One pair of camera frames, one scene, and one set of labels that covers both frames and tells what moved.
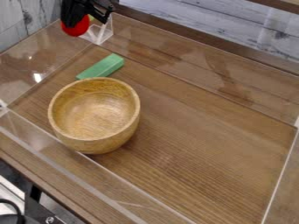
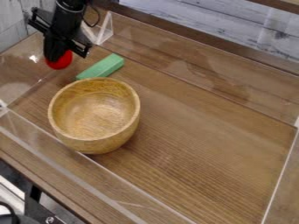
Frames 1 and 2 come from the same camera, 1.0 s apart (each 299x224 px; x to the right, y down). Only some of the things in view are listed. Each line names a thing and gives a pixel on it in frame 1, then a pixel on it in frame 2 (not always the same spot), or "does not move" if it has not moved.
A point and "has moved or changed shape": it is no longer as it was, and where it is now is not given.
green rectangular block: x=112 y=63 does not move
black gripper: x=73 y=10 → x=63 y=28
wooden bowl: x=93 y=113 does not move
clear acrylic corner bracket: x=99 y=32 does not move
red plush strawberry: x=80 y=29 has moved or changed shape
